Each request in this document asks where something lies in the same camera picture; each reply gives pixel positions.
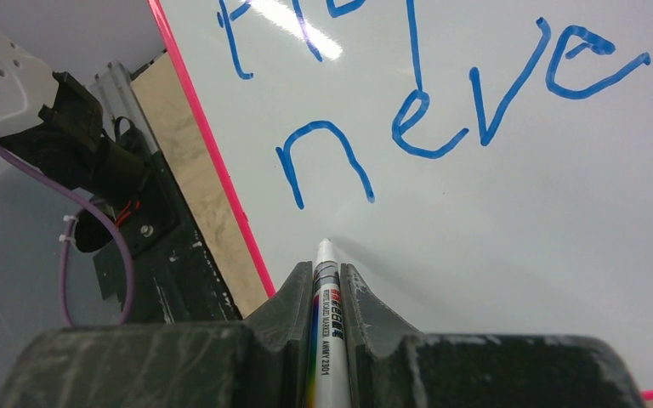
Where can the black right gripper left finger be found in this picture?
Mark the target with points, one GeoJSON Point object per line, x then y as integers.
{"type": "Point", "coordinates": [274, 374]}

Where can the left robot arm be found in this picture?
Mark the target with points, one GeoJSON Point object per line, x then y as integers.
{"type": "Point", "coordinates": [51, 121]}

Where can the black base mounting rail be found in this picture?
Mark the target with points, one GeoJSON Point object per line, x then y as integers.
{"type": "Point", "coordinates": [176, 277]}

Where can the aluminium frame rail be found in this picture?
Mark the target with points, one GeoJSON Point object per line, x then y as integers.
{"type": "Point", "coordinates": [111, 86]}

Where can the whiteboard marker pen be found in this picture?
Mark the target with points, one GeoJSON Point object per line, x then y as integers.
{"type": "Point", "coordinates": [327, 377]}

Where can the red-framed whiteboard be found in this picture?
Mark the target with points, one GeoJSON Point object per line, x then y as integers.
{"type": "Point", "coordinates": [487, 166]}

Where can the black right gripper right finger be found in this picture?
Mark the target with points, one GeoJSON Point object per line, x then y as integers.
{"type": "Point", "coordinates": [379, 369]}

